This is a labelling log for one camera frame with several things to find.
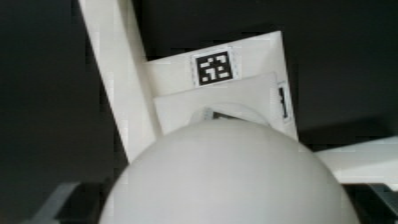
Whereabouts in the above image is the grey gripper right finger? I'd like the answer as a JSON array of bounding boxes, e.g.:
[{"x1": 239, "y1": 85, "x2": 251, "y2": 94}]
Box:
[{"x1": 345, "y1": 183, "x2": 398, "y2": 224}]

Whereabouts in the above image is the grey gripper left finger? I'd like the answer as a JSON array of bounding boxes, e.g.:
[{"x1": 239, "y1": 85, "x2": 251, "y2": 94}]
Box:
[{"x1": 20, "y1": 182, "x2": 80, "y2": 224}]

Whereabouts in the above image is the white lamp bulb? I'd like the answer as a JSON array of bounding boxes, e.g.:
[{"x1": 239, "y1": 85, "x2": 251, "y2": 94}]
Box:
[{"x1": 100, "y1": 120, "x2": 359, "y2": 224}]

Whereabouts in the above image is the white lamp base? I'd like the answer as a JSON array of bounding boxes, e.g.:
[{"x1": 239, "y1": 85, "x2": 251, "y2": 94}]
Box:
[{"x1": 146, "y1": 32, "x2": 297, "y2": 136}]

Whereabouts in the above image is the white L-shaped fence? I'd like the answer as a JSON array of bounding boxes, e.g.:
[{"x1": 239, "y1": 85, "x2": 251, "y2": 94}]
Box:
[{"x1": 77, "y1": 0, "x2": 398, "y2": 191}]

